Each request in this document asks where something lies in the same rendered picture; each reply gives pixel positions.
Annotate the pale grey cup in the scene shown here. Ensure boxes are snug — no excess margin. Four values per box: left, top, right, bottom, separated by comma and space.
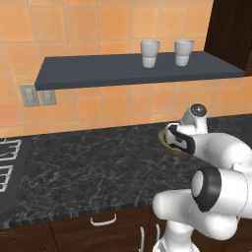
173, 38, 195, 68
140, 38, 161, 69

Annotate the dark wood drawer front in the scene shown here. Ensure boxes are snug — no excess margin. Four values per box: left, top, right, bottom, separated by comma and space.
49, 206, 154, 252

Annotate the black hob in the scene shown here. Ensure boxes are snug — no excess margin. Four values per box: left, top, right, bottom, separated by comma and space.
0, 137, 32, 216

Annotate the dark wood cupboard front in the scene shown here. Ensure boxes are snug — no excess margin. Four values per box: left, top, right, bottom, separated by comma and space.
0, 220, 53, 252

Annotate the dark wood cupboard door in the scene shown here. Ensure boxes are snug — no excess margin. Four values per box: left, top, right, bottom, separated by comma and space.
149, 210, 252, 252

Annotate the dark grey wall shelf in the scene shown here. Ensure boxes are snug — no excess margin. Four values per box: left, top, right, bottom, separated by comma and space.
33, 50, 246, 92

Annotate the grey wall socket plate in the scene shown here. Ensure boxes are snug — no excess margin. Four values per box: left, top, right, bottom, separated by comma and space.
19, 84, 41, 108
38, 90, 58, 106

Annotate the white drawer handle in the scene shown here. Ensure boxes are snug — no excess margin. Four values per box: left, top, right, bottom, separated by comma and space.
90, 213, 118, 227

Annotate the white cupboard door handle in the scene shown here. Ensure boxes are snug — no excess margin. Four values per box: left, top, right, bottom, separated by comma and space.
155, 223, 162, 246
139, 225, 147, 252

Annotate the dark wood wall cabinet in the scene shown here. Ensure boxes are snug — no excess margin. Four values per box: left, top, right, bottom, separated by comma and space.
203, 0, 252, 72

